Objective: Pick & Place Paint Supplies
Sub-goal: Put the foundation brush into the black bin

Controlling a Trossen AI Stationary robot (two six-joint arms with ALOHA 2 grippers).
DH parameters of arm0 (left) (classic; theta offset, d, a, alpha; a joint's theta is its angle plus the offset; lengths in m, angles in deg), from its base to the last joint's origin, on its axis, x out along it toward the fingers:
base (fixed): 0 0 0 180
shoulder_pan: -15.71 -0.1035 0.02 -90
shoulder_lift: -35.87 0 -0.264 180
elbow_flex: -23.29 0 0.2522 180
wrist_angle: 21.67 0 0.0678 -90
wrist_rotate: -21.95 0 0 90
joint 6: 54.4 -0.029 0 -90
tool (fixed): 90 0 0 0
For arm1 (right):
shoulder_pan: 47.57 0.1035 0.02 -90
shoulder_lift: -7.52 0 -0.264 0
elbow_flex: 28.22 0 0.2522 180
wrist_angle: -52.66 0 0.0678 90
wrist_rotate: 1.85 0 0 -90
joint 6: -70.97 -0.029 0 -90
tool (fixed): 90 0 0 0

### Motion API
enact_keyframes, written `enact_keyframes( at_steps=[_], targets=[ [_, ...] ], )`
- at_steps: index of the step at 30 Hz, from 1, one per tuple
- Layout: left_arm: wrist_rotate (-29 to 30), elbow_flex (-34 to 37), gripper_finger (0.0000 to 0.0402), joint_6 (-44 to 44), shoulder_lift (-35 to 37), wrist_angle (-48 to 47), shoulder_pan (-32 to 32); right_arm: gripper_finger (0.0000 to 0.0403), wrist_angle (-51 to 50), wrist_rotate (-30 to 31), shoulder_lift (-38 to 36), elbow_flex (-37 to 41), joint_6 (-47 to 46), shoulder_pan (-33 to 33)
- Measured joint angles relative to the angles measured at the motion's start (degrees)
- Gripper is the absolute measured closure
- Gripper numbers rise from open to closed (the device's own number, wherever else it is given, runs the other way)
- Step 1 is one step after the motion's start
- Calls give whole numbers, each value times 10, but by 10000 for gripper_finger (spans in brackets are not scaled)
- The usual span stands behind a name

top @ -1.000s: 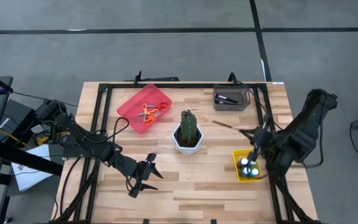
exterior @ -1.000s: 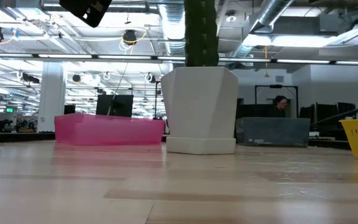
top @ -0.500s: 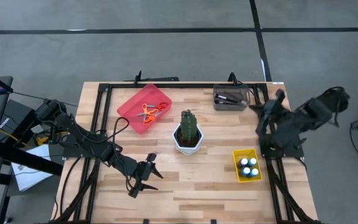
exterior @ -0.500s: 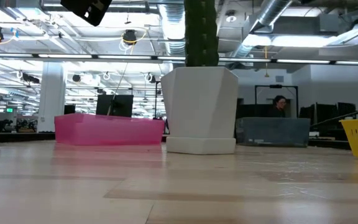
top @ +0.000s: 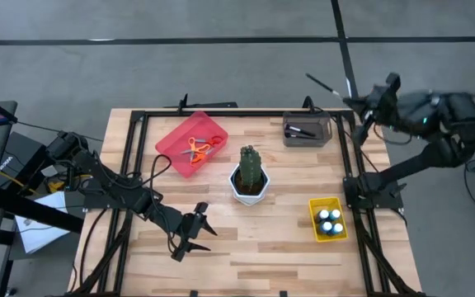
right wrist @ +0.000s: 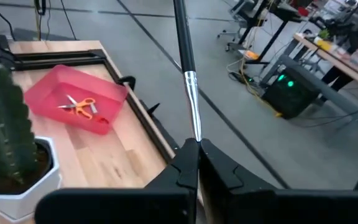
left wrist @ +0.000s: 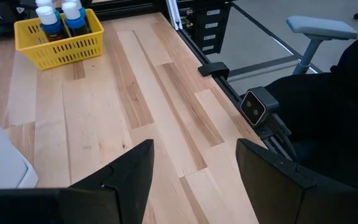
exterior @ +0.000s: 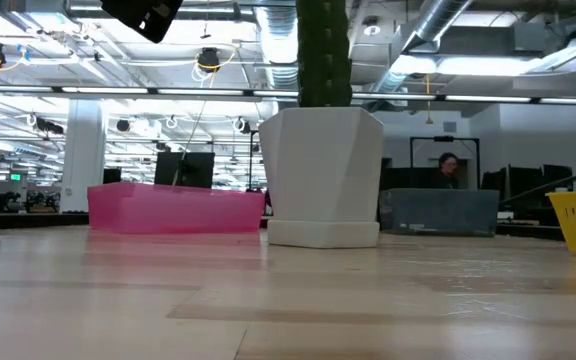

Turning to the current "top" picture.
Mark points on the white hexagonal plant pot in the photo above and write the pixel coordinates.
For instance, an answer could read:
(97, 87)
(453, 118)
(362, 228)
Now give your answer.
(249, 200)

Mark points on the black table bracket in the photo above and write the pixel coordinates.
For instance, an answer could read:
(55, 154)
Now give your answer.
(204, 105)

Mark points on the black aluminium table frame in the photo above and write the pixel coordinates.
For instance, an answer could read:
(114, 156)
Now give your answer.
(241, 113)

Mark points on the black equipment box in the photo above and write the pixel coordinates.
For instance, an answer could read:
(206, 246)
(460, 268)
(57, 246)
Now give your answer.
(19, 156)

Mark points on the white paper sheet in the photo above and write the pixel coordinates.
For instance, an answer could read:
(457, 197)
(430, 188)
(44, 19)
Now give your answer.
(39, 235)

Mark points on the yellow slotted plastic basket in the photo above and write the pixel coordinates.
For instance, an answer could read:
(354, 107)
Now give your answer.
(312, 222)

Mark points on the dark-bristled black brush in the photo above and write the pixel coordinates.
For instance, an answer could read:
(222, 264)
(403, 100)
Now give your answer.
(293, 135)

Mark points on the white-bristled black brush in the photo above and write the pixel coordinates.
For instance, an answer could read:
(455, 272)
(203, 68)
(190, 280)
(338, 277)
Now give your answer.
(301, 130)

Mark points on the medium blue paint bottle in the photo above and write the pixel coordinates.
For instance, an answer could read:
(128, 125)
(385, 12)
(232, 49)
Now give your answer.
(335, 214)

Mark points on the grey plastic bin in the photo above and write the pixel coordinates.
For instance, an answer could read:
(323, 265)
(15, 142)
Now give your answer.
(324, 140)

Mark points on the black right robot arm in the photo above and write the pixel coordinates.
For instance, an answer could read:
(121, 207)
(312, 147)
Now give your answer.
(435, 140)

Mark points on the light blue paint bottle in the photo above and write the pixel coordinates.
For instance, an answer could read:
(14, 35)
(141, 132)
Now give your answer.
(338, 228)

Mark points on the pink-red translucent plastic bin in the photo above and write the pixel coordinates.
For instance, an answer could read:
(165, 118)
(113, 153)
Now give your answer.
(175, 144)

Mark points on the teal paint bottle white cap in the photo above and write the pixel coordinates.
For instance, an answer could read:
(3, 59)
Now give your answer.
(326, 227)

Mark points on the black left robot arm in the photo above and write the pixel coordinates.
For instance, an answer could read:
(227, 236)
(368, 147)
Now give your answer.
(109, 185)

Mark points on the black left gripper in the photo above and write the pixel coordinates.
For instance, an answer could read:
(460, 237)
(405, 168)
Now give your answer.
(190, 227)

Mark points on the black table clamp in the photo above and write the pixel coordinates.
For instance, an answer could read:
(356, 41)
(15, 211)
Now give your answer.
(308, 103)

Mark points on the green cactus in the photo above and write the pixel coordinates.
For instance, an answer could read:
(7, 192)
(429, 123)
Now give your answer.
(250, 165)

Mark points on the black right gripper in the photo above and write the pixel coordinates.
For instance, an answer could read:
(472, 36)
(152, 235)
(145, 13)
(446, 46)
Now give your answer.
(382, 107)

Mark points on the black stand beam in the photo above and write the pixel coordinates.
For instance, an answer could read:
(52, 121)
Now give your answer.
(35, 210)

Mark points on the dark blue paint bottle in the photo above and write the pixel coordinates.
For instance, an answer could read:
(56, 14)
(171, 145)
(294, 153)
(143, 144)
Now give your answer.
(323, 215)

